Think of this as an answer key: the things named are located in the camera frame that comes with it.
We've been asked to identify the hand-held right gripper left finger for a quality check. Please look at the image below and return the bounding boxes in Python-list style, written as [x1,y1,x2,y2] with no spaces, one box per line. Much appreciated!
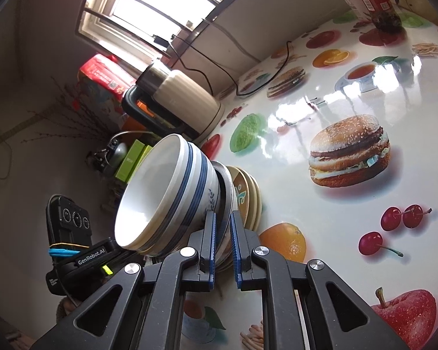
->
[31,211,218,350]

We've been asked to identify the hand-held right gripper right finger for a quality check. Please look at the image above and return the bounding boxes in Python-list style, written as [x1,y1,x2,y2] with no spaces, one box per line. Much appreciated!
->
[230,209,411,350]

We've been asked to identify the cream plate with blue motif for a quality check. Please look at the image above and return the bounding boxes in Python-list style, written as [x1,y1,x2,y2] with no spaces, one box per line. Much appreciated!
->
[227,165,251,228]
[245,173,259,228]
[253,182,264,227]

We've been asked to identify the stainless steel bowl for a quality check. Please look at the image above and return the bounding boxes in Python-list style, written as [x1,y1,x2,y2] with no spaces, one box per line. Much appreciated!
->
[209,160,240,273]

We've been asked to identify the large white blue-striped bowl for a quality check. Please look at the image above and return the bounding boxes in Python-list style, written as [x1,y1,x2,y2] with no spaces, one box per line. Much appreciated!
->
[146,142,222,260]

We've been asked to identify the small white blue-striped bowl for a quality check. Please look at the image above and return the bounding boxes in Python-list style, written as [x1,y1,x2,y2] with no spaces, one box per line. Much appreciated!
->
[114,134,197,255]

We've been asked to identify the dried twig branches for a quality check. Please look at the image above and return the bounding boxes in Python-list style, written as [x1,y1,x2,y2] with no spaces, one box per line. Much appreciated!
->
[25,76,114,143]

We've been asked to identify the orange box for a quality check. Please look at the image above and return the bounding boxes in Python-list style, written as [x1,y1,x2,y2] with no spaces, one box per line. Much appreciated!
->
[137,97,159,117]

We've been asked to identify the red patterned bag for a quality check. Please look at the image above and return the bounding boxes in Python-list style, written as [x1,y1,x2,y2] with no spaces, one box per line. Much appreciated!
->
[77,54,139,125]

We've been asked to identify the white ribbed electric kettle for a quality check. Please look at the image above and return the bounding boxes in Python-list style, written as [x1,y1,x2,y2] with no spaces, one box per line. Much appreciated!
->
[121,61,225,144]

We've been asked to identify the black charger plug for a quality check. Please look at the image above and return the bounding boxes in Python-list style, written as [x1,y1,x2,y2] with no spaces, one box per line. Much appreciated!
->
[151,34,173,49]

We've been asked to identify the barred window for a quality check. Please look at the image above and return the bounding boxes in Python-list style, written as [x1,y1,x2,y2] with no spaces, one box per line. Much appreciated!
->
[75,0,256,62]

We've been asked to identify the black power cable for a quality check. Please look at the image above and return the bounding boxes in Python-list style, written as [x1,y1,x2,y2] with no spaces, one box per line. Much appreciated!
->
[168,34,293,97]

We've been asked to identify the white cable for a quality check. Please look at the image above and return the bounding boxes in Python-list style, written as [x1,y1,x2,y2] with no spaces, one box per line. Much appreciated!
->
[212,22,260,63]

